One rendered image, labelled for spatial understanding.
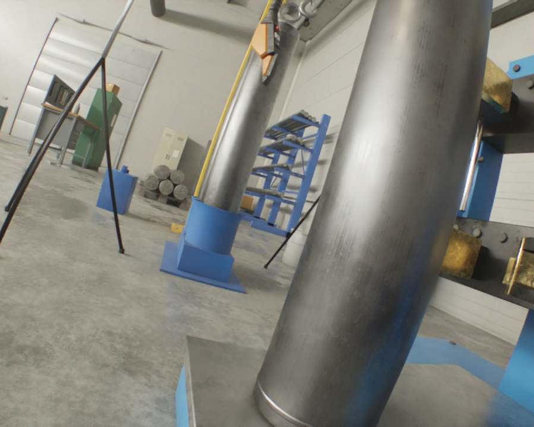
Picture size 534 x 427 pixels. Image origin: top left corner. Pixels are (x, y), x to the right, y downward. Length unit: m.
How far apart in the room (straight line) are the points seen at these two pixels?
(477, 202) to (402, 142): 0.73
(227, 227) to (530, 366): 1.40
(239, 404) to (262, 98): 1.48
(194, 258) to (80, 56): 11.12
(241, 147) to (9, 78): 12.00
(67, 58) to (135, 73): 2.55
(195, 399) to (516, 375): 0.93
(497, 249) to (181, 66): 11.30
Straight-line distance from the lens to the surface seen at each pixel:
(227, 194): 1.65
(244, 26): 12.55
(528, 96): 1.10
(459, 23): 0.53
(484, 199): 1.15
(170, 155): 10.48
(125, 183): 2.82
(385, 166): 0.41
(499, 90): 0.98
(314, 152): 6.52
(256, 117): 1.70
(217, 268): 1.68
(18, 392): 0.70
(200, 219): 1.66
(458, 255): 0.83
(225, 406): 0.52
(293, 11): 2.11
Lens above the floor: 0.45
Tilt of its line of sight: 1 degrees up
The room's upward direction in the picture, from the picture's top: 18 degrees clockwise
